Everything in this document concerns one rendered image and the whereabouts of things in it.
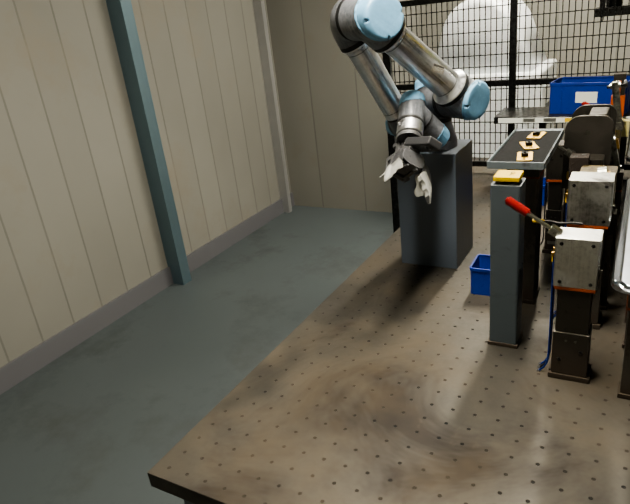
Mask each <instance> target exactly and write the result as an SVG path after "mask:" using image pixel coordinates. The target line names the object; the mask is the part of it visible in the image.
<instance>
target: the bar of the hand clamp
mask: <svg viewBox="0 0 630 504"><path fill-rule="evenodd" d="M621 86H624V88H627V87H628V80H624V83H621V82H619V80H618V81H612V83H611V84H610V85H609V86H607V89H609V88H610V89H612V97H613V106H614V107H615V108H616V110H617V119H616V123H617V122H621V123H622V112H621V100H620V88H621Z"/></svg>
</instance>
